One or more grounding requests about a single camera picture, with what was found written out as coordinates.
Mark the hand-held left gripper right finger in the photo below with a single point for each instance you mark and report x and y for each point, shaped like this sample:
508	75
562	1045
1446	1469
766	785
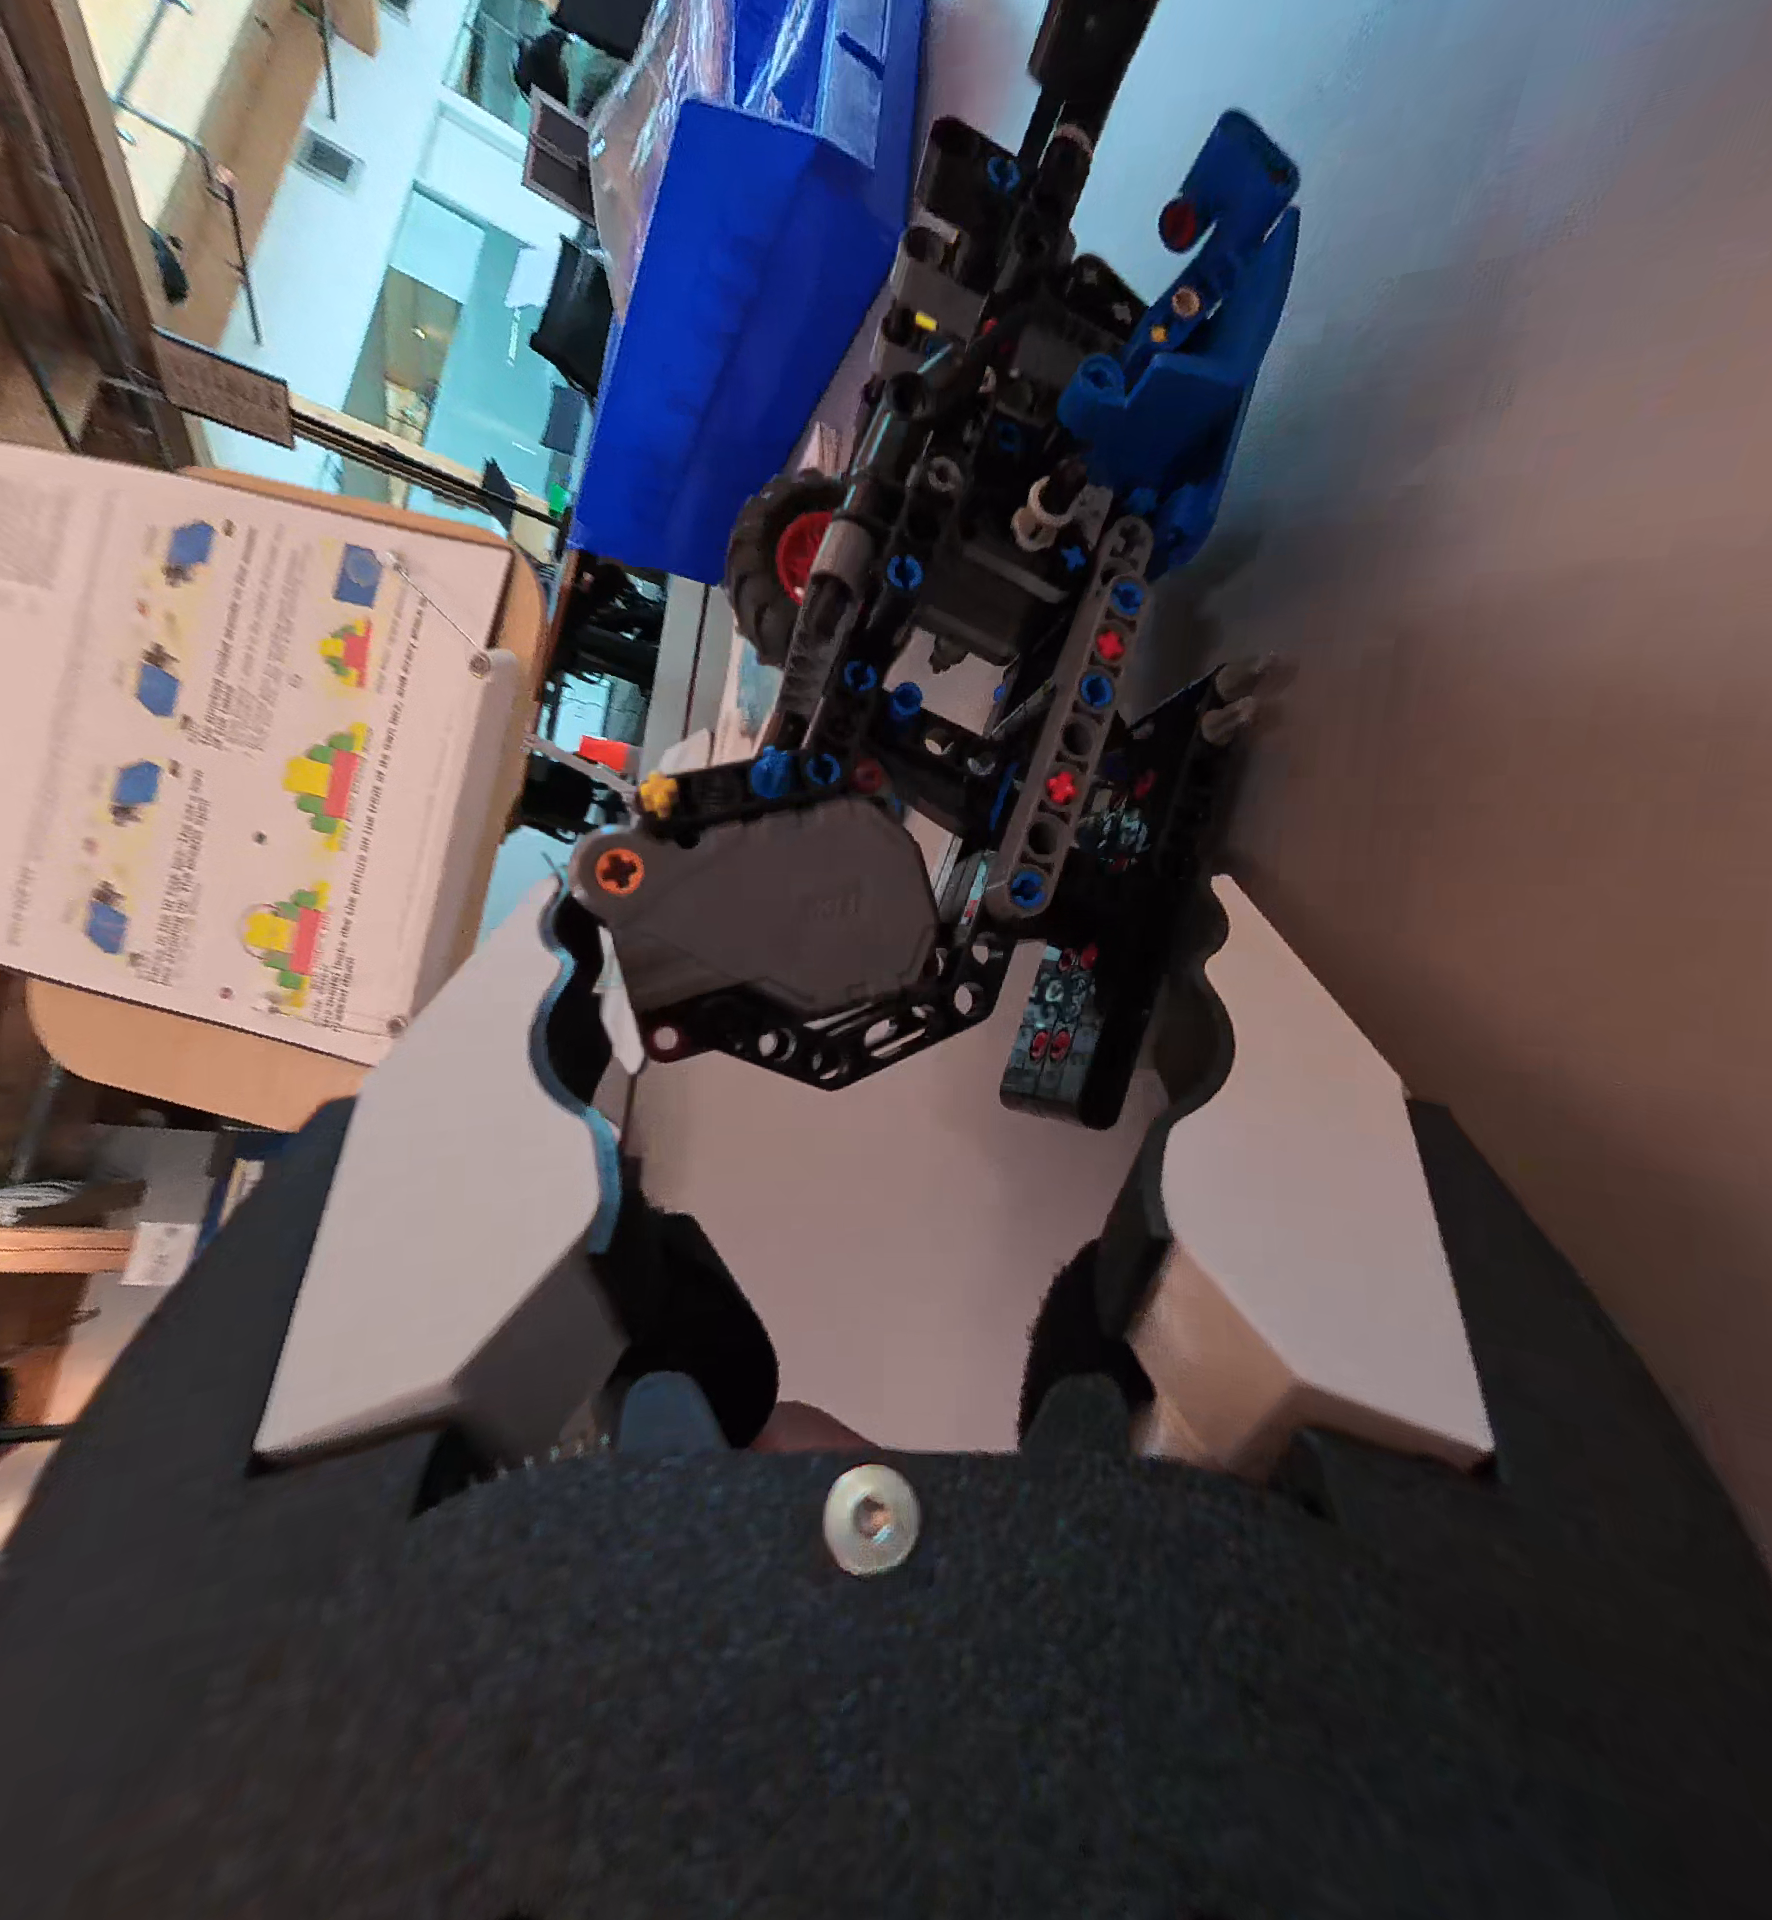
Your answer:
1309	1202

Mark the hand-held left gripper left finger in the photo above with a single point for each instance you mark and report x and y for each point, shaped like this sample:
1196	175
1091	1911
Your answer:
435	1202

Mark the partly built lego truck model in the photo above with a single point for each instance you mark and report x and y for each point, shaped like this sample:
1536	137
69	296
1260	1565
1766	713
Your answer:
811	915

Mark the white document stand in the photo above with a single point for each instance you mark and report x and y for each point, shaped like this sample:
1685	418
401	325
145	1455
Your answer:
520	808

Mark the orange traffic cone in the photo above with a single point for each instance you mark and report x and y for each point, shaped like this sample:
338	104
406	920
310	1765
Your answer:
606	747

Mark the printed instruction sheet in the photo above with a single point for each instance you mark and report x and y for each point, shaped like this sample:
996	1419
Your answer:
153	716

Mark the brown hanging sign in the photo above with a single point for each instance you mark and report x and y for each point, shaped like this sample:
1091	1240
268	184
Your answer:
225	390

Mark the blue plastic bin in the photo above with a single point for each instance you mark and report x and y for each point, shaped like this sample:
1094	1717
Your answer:
717	340

